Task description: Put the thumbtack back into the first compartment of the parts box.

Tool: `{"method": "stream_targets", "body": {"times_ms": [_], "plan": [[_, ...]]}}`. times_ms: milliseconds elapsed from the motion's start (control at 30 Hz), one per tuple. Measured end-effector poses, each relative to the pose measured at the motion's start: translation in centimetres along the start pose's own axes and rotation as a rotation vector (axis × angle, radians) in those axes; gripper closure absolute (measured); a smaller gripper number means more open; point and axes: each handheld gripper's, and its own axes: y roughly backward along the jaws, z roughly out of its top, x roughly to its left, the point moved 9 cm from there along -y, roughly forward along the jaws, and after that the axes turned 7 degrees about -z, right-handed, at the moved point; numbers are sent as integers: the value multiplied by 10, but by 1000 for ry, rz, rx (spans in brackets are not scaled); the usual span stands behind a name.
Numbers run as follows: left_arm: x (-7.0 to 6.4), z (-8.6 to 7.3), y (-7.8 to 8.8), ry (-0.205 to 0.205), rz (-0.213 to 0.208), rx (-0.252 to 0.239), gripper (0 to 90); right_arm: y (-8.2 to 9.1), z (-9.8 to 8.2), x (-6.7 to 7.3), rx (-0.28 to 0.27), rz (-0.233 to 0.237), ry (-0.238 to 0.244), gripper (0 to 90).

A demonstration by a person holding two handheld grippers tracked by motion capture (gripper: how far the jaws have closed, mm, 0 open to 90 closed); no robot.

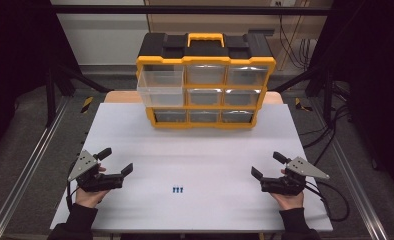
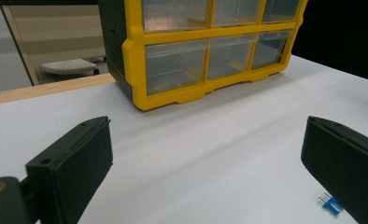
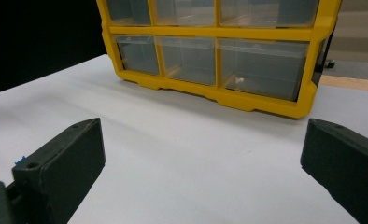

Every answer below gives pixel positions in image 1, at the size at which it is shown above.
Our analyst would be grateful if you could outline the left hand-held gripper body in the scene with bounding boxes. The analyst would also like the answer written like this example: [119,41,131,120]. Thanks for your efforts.
[67,149,125,193]

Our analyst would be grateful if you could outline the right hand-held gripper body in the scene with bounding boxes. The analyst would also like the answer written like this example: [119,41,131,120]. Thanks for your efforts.
[260,156,331,197]

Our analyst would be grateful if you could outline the clear plastic drawer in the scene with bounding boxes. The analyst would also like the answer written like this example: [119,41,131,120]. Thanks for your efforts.
[136,64,186,108]

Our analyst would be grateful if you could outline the yellow and black organizer cabinet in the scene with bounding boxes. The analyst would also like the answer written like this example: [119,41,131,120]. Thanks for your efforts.
[135,31,277,130]

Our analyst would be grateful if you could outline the person's right hand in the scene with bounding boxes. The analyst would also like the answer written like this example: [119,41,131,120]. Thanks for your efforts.
[270,168,306,212]

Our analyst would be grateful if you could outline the person's left hand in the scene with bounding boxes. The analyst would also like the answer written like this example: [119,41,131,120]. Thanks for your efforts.
[74,165,110,209]

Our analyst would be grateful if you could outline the yellow black hazard tape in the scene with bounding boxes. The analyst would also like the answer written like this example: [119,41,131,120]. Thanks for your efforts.
[294,97,313,113]
[80,96,95,115]

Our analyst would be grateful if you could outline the wooden table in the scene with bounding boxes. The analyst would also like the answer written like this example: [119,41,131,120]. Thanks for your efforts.
[104,90,284,105]

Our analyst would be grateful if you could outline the group of clear drawers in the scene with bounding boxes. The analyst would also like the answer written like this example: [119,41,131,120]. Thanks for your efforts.
[153,64,270,124]

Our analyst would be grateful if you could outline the black curtain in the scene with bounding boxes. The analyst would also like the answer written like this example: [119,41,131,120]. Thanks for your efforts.
[0,0,81,164]
[309,0,394,191]

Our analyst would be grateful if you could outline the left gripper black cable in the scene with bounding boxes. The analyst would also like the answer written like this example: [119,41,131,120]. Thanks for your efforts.
[65,159,80,212]

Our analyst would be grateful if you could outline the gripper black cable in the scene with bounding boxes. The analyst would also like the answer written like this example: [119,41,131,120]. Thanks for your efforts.
[304,179,351,223]
[65,159,80,212]

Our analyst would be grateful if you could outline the black floor cables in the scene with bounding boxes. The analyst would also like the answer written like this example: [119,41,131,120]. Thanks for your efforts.
[300,103,353,168]

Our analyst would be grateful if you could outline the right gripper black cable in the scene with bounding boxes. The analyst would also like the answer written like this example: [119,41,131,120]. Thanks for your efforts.
[304,179,351,223]

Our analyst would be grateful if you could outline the aluminium frame rail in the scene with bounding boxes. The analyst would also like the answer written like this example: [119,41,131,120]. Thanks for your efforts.
[309,98,390,240]
[0,96,70,240]

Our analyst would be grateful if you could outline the black diagonal frame strut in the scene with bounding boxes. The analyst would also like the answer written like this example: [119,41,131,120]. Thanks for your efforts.
[53,61,114,94]
[271,64,323,94]

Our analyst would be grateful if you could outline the hanging black wall cables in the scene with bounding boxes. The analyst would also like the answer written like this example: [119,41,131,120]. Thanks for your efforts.
[278,14,319,72]

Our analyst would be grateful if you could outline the black horizontal frame bar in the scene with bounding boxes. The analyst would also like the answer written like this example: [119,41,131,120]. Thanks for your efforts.
[49,4,335,16]

